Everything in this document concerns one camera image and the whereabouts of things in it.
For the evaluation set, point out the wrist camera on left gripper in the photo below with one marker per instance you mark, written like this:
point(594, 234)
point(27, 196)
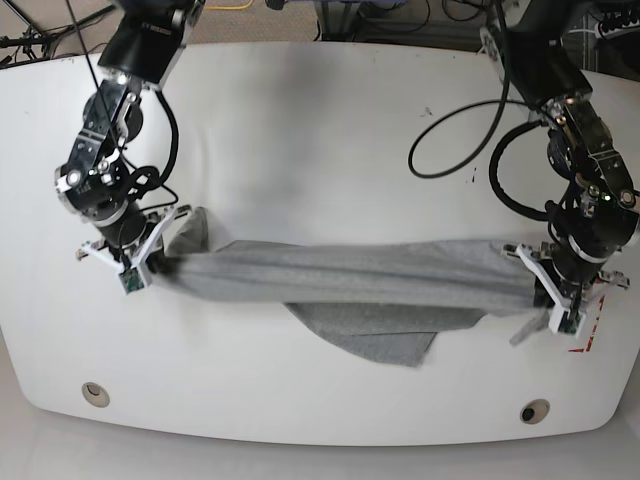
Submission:
point(566, 321)

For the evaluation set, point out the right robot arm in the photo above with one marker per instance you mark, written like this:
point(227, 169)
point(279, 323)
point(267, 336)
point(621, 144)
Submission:
point(96, 182)

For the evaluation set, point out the left table cable grommet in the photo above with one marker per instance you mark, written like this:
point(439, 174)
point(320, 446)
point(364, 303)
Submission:
point(95, 395)

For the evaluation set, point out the white power strip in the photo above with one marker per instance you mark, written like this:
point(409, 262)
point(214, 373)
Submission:
point(614, 25)

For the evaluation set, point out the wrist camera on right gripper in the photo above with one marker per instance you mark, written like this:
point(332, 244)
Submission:
point(135, 278)

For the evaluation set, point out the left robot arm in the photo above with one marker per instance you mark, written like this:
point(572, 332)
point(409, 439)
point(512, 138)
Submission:
point(598, 214)

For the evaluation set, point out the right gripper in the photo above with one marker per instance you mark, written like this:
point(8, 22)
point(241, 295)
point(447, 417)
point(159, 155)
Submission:
point(136, 238)

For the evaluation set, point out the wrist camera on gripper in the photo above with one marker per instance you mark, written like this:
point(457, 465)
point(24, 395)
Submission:
point(135, 278)
point(566, 321)

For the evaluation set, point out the black tripod legs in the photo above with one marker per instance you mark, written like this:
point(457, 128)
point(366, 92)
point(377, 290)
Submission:
point(37, 44)

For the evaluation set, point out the table cable grommet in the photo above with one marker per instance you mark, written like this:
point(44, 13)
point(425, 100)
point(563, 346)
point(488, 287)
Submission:
point(535, 411)
point(95, 395)

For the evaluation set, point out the grey T-shirt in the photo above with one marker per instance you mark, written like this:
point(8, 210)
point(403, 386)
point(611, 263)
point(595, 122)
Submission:
point(383, 303)

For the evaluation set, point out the red tape rectangle marking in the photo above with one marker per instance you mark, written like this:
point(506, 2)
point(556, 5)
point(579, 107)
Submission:
point(587, 331)

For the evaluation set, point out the right table cable grommet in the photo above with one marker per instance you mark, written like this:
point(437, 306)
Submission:
point(535, 411)

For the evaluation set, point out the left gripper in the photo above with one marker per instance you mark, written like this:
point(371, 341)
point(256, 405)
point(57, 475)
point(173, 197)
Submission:
point(559, 273)

